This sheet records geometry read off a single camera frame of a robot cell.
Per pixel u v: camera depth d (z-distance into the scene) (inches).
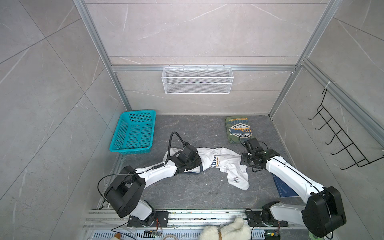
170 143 26.2
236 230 24.5
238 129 42.0
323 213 15.9
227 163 33.9
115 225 28.3
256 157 24.3
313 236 16.8
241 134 40.9
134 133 42.4
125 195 16.8
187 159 26.4
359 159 23.0
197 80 39.6
